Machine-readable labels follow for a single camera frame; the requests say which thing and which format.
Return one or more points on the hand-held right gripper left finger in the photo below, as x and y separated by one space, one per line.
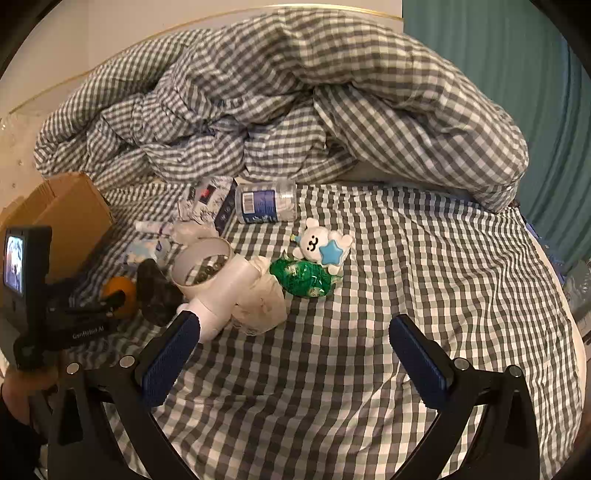
171 360

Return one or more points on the white paper cup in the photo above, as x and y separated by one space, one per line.
203 253

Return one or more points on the dark blue box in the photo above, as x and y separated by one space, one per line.
226 210

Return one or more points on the orange ball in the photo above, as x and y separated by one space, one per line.
122 286

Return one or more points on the grey checked bedsheet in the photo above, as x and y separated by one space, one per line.
415 277

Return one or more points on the black white printed packet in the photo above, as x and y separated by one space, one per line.
203 194

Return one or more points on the clear bottle blue label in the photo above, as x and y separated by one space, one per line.
263 201

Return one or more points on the green foil packet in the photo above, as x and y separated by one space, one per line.
300 277

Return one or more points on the white bear plush toy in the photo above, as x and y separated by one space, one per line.
314 240

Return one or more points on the crumpled white tissue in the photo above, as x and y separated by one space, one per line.
263 300
194 230

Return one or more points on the grey checked duvet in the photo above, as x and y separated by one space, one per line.
323 92

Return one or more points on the person's left hand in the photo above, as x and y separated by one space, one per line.
18 387

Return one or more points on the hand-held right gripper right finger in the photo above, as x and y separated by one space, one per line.
420 364

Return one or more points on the dark crumpled cloth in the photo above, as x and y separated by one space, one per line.
152 281

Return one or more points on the brown cardboard box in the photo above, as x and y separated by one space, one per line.
74 207

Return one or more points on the white blue packet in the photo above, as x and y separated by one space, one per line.
147 249

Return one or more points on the clear plastic bag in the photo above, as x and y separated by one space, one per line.
577 286

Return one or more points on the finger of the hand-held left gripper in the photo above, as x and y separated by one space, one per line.
111 305

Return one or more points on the small white tube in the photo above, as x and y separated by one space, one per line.
147 226

